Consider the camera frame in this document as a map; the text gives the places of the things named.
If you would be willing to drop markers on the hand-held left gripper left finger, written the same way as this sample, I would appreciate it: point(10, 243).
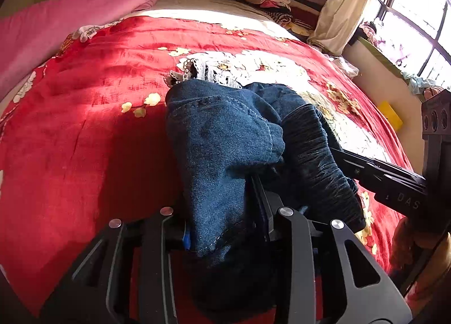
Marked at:
point(186, 239)

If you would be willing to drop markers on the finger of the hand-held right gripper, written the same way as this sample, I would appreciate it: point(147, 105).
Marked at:
point(398, 200)
point(380, 167)

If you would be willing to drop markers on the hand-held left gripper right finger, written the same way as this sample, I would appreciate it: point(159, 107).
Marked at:
point(267, 211)

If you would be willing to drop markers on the cream curtain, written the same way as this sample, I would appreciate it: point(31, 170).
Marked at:
point(348, 3)

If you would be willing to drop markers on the pink quilt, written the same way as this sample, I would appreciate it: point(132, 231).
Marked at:
point(53, 24)

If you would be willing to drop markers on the white crumpled cloth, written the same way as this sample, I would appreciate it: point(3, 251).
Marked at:
point(345, 66)

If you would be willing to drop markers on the yellow box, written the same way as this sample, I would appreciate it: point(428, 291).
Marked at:
point(390, 115)

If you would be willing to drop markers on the orange patterned cushion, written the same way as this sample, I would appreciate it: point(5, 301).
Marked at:
point(434, 92)

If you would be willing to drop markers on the blue denim pants lace trim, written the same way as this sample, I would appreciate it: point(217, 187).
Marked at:
point(218, 140)

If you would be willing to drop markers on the white bed sheet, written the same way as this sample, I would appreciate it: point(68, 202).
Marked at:
point(211, 10)

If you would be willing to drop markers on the purple cloth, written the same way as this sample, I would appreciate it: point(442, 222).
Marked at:
point(391, 51)

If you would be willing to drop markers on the red floral blanket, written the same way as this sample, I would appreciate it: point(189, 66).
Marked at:
point(88, 133)

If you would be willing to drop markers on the light blue cloth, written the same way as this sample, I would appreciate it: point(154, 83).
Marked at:
point(419, 82)

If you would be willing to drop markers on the barred window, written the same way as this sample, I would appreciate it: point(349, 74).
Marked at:
point(419, 3)

